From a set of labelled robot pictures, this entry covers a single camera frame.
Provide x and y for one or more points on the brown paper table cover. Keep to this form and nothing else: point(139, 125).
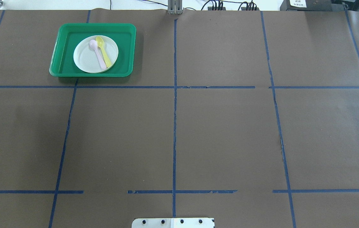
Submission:
point(250, 118)

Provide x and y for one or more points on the yellow plastic spoon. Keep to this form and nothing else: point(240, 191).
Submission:
point(101, 45)

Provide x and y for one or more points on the black mini computer box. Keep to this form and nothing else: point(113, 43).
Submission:
point(306, 5)

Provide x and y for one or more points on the green plastic tray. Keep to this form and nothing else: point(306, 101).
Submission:
point(71, 34)

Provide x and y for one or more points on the white round plate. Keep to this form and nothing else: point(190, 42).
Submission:
point(85, 59)

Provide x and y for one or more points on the white camera pillar stand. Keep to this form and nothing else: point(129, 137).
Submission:
point(173, 223)

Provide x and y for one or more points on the pink plastic spoon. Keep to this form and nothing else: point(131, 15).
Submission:
point(94, 46)

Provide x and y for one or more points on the aluminium frame post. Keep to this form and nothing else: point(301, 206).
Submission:
point(175, 7)

